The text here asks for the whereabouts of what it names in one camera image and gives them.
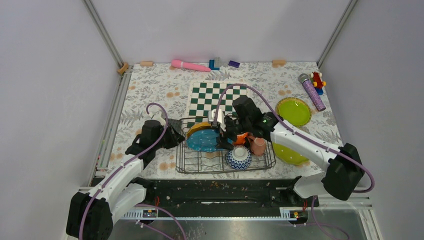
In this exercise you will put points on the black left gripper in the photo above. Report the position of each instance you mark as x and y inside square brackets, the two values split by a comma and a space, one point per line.
[175, 138]

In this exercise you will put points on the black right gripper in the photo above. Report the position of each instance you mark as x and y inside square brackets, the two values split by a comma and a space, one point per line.
[222, 143]

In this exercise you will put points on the teal dotted plate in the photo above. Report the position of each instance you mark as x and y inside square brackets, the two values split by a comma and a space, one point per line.
[204, 140]

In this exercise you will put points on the orange dotted plate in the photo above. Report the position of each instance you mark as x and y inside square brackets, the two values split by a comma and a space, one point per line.
[198, 127]

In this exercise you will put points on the metal wire dish rack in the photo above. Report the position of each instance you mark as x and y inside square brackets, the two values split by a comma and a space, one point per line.
[190, 161]

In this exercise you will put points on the lime green dotted plate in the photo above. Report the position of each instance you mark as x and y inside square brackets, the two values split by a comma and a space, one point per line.
[288, 155]

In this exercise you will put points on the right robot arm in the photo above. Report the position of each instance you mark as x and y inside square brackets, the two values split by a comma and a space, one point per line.
[340, 165]

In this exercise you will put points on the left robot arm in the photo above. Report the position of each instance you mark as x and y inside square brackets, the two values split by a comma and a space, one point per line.
[92, 215]

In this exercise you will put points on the grey lego baseplate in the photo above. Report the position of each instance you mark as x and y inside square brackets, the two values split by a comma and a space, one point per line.
[176, 124]

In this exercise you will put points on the orange mug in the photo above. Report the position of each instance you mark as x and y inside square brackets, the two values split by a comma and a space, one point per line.
[241, 139]

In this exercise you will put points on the blue white patterned bowl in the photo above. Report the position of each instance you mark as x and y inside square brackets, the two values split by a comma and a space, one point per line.
[240, 158]

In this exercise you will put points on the pink mug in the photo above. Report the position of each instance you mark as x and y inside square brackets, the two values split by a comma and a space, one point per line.
[257, 145]

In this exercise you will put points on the green white chessboard mat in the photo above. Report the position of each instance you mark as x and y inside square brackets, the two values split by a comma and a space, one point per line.
[203, 96]

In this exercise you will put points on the floral tablecloth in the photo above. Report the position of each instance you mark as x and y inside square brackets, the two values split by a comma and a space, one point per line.
[151, 89]

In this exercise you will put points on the round woven yellow mat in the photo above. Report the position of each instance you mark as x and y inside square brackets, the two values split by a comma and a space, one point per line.
[309, 107]

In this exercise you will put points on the pink cylindrical toy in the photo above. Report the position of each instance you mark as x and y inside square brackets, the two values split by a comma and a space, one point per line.
[176, 63]

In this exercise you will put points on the purple lego brick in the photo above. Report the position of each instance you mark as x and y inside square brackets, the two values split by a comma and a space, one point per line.
[233, 64]

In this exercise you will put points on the wooden block back left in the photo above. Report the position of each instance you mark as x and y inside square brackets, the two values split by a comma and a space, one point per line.
[146, 63]

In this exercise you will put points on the blue grey lego bricks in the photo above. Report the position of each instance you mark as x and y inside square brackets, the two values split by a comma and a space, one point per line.
[214, 64]

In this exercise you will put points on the wooden corner block left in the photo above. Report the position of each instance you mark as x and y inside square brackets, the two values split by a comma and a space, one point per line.
[123, 69]

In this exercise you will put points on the wooden block back right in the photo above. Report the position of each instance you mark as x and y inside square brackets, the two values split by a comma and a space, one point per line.
[276, 63]

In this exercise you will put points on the purple glitter microphone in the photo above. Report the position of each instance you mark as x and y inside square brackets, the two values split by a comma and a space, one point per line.
[312, 93]

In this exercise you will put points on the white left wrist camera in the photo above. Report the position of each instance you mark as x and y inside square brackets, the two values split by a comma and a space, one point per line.
[160, 117]

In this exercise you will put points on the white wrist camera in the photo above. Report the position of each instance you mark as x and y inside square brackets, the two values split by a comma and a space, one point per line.
[216, 119]
[160, 117]

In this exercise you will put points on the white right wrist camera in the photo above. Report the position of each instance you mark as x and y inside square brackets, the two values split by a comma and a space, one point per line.
[216, 119]

